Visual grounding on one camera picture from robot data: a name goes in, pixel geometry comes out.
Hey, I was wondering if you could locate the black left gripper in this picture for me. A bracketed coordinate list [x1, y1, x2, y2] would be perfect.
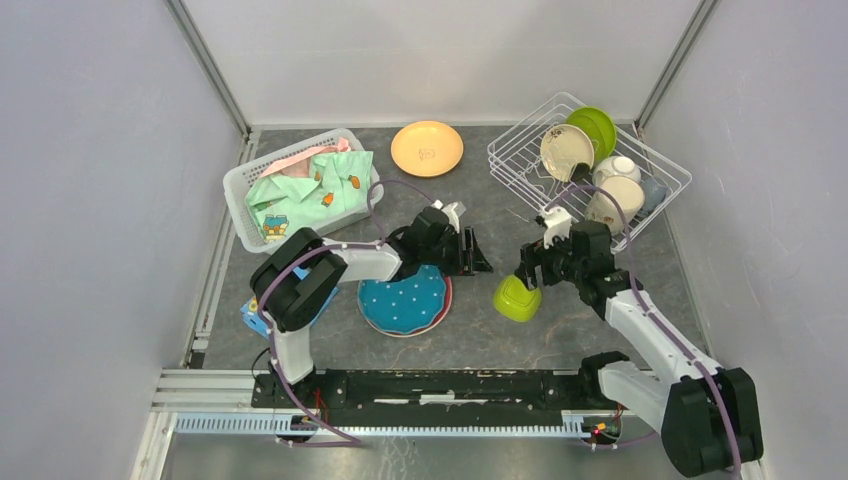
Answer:
[420, 227, 493, 278]

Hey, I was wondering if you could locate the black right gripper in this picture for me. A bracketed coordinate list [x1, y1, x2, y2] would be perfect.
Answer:
[513, 226, 585, 292]

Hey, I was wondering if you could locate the green interior mug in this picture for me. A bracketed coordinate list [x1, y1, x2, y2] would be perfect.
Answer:
[585, 176, 645, 235]

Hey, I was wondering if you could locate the cream floral plate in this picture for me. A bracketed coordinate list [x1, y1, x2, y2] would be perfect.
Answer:
[540, 124, 595, 182]

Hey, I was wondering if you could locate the white round bowl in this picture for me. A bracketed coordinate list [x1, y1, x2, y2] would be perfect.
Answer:
[592, 156, 641, 186]

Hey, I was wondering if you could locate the lime green plate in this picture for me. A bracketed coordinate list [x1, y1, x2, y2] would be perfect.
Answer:
[565, 106, 618, 164]

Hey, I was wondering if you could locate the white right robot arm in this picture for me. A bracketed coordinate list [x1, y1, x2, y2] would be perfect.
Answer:
[514, 215, 764, 478]

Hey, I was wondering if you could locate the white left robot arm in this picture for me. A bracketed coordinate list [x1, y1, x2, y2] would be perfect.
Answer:
[250, 203, 493, 408]

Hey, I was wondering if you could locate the teal rimmed red plate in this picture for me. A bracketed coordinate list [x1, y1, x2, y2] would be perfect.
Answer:
[356, 274, 454, 339]

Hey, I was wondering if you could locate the blue dotted plate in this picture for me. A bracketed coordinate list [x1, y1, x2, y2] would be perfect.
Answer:
[358, 264, 448, 336]

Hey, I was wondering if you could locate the orange plate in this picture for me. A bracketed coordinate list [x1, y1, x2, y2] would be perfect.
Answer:
[390, 120, 465, 178]

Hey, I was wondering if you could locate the green printed cloth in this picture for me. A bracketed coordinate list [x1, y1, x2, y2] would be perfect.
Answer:
[245, 151, 373, 242]

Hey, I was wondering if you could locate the pink cloth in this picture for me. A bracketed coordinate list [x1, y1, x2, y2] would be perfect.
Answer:
[259, 138, 351, 178]

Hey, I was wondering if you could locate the blue printed cloth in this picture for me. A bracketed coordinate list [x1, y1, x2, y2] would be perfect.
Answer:
[240, 267, 339, 339]

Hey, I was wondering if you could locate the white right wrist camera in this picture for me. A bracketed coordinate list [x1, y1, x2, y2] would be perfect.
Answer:
[535, 206, 574, 249]

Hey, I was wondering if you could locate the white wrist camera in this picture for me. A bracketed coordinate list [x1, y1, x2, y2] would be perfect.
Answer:
[431, 200, 466, 232]
[535, 206, 574, 249]

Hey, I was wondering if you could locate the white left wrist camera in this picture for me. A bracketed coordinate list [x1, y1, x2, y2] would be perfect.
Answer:
[431, 200, 466, 232]

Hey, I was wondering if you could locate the white wire dish rack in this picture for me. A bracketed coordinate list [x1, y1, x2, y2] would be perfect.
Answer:
[487, 92, 692, 237]

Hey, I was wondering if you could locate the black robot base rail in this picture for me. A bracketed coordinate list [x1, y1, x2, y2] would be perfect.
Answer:
[251, 369, 618, 428]

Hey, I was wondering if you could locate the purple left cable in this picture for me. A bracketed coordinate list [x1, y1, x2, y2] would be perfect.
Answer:
[254, 178, 439, 448]

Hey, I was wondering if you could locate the aluminium corner post right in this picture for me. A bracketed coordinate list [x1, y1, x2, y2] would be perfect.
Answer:
[633, 0, 720, 132]

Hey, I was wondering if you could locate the aluminium corner post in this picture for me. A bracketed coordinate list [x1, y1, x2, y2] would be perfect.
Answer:
[164, 0, 252, 138]
[633, 0, 720, 132]

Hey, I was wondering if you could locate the aluminium corner post left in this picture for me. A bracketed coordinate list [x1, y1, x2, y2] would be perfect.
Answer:
[164, 0, 252, 138]

